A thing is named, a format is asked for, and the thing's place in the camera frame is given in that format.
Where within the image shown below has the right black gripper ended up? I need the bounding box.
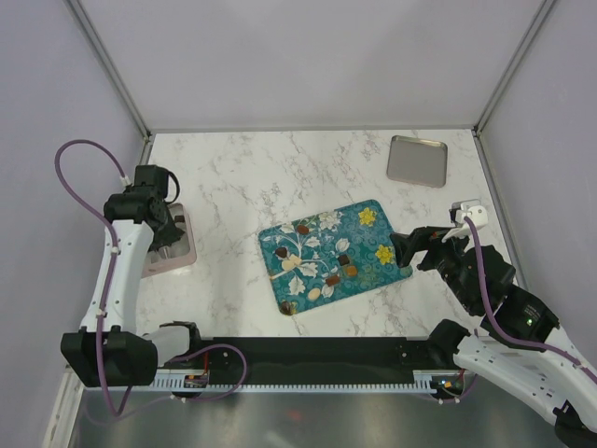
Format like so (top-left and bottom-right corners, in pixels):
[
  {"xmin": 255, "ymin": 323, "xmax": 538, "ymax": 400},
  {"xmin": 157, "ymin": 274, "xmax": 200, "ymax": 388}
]
[{"xmin": 388, "ymin": 223, "xmax": 479, "ymax": 312}]

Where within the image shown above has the brown rectangular chocolate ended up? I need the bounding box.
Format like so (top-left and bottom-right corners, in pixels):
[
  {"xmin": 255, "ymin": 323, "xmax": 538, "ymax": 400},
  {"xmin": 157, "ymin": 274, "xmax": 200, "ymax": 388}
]
[{"xmin": 326, "ymin": 275, "xmax": 340, "ymax": 287}]

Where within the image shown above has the dark round chocolate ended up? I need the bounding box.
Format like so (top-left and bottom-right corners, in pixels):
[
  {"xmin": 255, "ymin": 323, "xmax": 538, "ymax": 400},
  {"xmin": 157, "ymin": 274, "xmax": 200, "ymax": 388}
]
[{"xmin": 275, "ymin": 247, "xmax": 287, "ymax": 259}]

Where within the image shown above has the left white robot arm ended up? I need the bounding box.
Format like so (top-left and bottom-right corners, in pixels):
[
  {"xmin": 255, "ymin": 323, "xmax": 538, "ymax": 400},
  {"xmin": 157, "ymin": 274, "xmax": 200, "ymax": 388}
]
[{"xmin": 61, "ymin": 186, "xmax": 204, "ymax": 387}]

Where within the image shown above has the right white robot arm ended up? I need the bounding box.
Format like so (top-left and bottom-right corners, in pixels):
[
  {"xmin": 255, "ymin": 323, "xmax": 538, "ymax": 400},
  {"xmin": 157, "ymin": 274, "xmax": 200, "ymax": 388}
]
[{"xmin": 390, "ymin": 218, "xmax": 596, "ymax": 447}]

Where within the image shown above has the pink chocolate box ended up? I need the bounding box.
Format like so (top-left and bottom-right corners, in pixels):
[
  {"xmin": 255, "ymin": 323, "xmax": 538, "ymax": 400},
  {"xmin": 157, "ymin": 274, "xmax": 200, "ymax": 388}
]
[{"xmin": 142, "ymin": 203, "xmax": 197, "ymax": 278}]

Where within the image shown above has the white oval chocolate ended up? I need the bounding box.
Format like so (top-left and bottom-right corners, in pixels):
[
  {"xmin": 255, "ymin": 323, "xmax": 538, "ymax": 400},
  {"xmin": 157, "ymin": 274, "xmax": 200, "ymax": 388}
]
[{"xmin": 308, "ymin": 288, "xmax": 321, "ymax": 301}]

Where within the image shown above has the dark swirl chocolate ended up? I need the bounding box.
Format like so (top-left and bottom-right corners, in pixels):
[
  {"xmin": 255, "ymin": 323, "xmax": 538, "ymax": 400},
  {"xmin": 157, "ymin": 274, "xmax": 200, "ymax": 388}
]
[{"xmin": 279, "ymin": 301, "xmax": 297, "ymax": 315}]

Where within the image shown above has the metal box lid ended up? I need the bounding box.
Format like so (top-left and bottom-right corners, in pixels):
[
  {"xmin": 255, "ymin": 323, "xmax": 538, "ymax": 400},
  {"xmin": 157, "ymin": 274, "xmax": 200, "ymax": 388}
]
[{"xmin": 386, "ymin": 135, "xmax": 448, "ymax": 188}]

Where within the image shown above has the teal floral tray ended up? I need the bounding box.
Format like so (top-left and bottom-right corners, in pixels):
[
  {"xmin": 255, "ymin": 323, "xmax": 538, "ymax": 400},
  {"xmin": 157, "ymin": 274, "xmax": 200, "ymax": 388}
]
[{"xmin": 258, "ymin": 199, "xmax": 413, "ymax": 315}]

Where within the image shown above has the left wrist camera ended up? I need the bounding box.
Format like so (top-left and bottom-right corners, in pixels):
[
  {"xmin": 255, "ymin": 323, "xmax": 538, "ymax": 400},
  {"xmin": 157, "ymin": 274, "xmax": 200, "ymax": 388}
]
[{"xmin": 124, "ymin": 164, "xmax": 181, "ymax": 204}]

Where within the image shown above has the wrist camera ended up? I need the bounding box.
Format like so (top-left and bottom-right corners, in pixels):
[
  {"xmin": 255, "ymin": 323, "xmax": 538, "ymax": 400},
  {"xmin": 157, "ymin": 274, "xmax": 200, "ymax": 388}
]
[
  {"xmin": 124, "ymin": 164, "xmax": 181, "ymax": 204},
  {"xmin": 441, "ymin": 200, "xmax": 489, "ymax": 243}
]

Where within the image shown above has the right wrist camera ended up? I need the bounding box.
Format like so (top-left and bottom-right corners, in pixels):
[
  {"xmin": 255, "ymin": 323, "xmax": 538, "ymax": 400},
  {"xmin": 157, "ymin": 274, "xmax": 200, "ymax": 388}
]
[{"xmin": 441, "ymin": 200, "xmax": 489, "ymax": 243}]

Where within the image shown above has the white cable duct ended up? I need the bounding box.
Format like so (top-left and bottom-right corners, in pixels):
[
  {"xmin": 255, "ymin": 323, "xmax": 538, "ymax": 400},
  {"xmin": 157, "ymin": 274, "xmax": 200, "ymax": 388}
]
[{"xmin": 132, "ymin": 370, "xmax": 465, "ymax": 396}]

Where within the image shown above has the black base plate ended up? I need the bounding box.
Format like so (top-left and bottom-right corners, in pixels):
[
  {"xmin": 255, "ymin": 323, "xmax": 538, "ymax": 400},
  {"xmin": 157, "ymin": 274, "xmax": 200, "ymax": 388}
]
[{"xmin": 165, "ymin": 337, "xmax": 457, "ymax": 384}]

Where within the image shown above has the left aluminium frame post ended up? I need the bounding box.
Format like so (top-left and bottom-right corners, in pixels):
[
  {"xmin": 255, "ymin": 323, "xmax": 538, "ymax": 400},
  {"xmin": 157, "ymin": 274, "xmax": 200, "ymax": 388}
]
[{"xmin": 63, "ymin": 0, "xmax": 152, "ymax": 142}]

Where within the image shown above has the aluminium frame post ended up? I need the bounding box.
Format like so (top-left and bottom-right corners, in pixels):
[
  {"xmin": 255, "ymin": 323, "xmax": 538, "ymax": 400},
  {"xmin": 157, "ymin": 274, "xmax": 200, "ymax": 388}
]
[
  {"xmin": 63, "ymin": 0, "xmax": 152, "ymax": 142},
  {"xmin": 472, "ymin": 0, "xmax": 558, "ymax": 137}
]

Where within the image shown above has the right aluminium frame post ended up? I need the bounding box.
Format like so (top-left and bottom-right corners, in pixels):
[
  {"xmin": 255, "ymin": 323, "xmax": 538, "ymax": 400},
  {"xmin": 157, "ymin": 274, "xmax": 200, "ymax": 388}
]
[{"xmin": 472, "ymin": 0, "xmax": 558, "ymax": 137}]

